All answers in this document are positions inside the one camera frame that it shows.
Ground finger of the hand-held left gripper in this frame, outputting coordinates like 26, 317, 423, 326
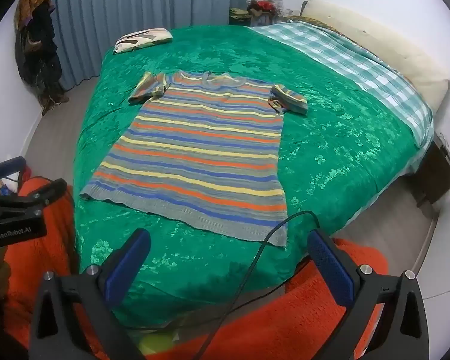
0, 178, 67, 219
0, 156, 27, 196

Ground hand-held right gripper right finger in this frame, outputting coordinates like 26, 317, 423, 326
307, 229, 424, 360

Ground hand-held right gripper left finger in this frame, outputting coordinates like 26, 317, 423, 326
29, 228, 152, 360

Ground striped knit t-shirt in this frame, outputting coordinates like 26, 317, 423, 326
79, 70, 309, 248

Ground dark hanging clothes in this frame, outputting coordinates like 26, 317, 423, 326
14, 0, 70, 116

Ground orange fleece blanket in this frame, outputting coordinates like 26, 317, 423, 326
2, 176, 390, 360

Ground yellow-green round object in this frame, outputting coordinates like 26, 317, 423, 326
138, 332, 179, 357

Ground green floral bedspread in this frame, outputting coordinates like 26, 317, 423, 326
73, 24, 434, 332

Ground dark wooden nightstand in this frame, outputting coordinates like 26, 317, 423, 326
412, 132, 450, 209

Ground small patterned cushion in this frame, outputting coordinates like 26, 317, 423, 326
113, 27, 173, 55

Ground blue pleated curtain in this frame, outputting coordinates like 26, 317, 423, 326
41, 0, 274, 91

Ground green checkered blanket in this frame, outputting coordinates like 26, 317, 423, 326
247, 22, 434, 149

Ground cream pillow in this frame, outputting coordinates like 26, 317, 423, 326
299, 0, 450, 111

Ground folded olive green cloth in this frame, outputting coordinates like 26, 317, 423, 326
229, 7, 253, 27

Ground black cable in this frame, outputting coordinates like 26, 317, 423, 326
125, 210, 320, 360

